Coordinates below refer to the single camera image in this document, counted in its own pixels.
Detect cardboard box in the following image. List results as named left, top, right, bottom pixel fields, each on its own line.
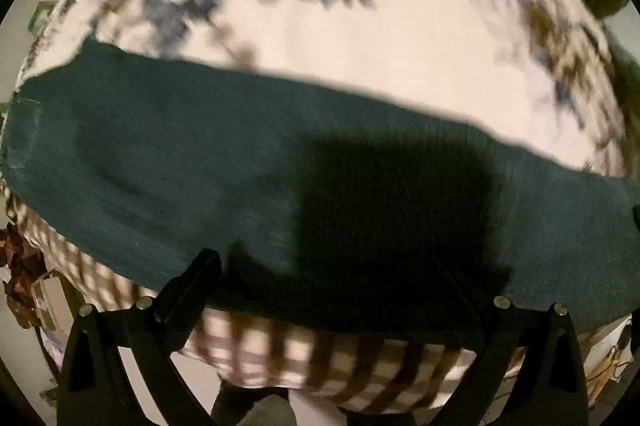
left=30, top=270, right=72, bottom=339

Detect reddish brown dried leaves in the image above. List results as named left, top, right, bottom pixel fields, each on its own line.
left=0, top=226, right=43, bottom=329

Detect pile of clutter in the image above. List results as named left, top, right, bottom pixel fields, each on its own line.
left=582, top=313, right=638, bottom=407

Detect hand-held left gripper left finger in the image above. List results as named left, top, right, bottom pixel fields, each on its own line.
left=56, top=249, right=223, bottom=426

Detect dark green pants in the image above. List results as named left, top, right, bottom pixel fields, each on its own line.
left=0, top=38, right=640, bottom=334

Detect person's grey trouser leg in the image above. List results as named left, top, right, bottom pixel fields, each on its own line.
left=210, top=381, right=301, bottom=426

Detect white floral bed sheet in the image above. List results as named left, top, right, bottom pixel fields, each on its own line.
left=17, top=0, right=628, bottom=179

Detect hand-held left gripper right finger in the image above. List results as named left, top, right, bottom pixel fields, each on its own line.
left=431, top=256, right=592, bottom=426

